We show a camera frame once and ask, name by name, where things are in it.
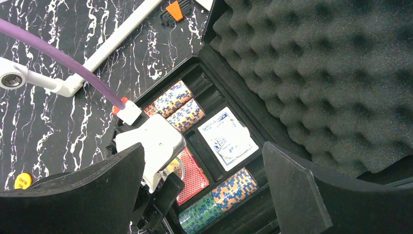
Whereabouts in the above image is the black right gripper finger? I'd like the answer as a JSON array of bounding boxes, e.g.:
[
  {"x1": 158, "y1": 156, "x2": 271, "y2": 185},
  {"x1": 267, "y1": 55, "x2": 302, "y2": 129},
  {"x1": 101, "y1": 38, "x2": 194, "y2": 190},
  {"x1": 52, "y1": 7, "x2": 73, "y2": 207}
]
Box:
[{"x1": 263, "y1": 141, "x2": 413, "y2": 234}]

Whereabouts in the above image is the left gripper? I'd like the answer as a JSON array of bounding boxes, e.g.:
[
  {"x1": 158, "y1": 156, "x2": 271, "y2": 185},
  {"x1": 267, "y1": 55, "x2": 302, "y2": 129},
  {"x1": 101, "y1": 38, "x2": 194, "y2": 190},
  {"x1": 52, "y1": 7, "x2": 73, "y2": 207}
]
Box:
[{"x1": 0, "y1": 143, "x2": 184, "y2": 234}]

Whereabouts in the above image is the yellow dealer button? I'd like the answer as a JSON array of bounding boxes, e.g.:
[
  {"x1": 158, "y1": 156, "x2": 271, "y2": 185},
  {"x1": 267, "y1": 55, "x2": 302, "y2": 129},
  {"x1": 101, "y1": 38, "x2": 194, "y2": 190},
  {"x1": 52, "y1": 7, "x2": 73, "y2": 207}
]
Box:
[{"x1": 14, "y1": 173, "x2": 33, "y2": 190}]

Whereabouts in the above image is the green poker chip stack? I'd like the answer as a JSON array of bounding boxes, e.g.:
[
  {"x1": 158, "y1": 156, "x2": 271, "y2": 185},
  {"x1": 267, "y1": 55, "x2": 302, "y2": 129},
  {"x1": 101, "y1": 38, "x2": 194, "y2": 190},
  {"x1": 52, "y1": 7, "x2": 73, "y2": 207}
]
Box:
[{"x1": 178, "y1": 167, "x2": 260, "y2": 234}]

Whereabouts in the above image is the red playing card deck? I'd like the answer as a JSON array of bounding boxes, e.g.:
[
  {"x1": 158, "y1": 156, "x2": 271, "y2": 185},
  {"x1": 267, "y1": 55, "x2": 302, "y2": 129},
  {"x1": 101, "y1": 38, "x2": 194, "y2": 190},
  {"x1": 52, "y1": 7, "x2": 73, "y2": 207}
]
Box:
[{"x1": 165, "y1": 147, "x2": 210, "y2": 206}]

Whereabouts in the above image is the blue playing card deck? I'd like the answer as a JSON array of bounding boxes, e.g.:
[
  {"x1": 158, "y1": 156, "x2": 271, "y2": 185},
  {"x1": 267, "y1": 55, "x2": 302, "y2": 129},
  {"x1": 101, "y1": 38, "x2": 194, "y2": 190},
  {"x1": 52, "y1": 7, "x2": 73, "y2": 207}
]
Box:
[{"x1": 198, "y1": 107, "x2": 259, "y2": 172}]

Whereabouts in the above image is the black plastic poker case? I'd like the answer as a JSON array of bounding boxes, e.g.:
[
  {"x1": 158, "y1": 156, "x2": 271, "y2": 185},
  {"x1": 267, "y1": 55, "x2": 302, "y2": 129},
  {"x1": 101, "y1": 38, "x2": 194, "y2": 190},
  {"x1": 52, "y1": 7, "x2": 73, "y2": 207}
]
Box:
[{"x1": 132, "y1": 0, "x2": 413, "y2": 234}]

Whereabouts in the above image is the lower orange chip row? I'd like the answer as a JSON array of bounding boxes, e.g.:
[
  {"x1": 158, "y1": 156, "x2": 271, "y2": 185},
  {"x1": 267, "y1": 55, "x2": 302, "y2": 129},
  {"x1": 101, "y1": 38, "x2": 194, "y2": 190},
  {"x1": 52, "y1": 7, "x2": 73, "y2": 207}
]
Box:
[{"x1": 167, "y1": 98, "x2": 205, "y2": 134}]

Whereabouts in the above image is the orange chip row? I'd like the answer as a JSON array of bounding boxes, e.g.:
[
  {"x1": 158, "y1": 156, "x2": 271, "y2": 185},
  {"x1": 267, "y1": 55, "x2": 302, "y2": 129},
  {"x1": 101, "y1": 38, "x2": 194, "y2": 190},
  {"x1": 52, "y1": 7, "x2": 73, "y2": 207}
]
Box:
[
  {"x1": 167, "y1": 98, "x2": 205, "y2": 134},
  {"x1": 143, "y1": 80, "x2": 193, "y2": 118}
]

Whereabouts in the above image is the upper orange chip row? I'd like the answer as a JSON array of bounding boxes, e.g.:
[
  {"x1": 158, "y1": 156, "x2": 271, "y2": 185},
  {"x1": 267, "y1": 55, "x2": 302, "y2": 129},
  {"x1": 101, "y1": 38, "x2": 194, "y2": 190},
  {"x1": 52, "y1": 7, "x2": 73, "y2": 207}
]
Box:
[{"x1": 143, "y1": 80, "x2": 193, "y2": 118}]

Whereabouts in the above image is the orange black small clip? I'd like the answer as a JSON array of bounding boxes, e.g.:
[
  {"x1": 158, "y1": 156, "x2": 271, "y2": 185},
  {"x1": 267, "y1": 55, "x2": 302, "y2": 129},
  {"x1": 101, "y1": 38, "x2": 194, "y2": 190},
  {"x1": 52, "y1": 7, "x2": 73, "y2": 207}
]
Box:
[{"x1": 160, "y1": 0, "x2": 191, "y2": 26}]

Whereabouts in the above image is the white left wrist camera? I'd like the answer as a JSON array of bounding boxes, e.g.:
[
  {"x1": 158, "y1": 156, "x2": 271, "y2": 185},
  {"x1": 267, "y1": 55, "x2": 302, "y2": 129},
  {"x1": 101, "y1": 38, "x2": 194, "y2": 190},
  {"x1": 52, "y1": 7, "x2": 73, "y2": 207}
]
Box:
[{"x1": 115, "y1": 114, "x2": 186, "y2": 194}]

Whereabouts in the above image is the white pvc pipe frame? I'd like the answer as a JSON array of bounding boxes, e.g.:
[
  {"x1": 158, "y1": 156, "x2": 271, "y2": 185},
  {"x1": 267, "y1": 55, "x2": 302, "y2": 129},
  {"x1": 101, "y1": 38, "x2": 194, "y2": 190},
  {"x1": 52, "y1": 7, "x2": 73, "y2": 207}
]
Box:
[{"x1": 0, "y1": 0, "x2": 214, "y2": 98}]

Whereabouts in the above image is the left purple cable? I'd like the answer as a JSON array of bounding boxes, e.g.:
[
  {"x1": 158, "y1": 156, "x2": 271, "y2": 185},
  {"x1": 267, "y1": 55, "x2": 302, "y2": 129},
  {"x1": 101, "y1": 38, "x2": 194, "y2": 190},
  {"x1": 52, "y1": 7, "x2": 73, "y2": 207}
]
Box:
[{"x1": 0, "y1": 18, "x2": 127, "y2": 111}]

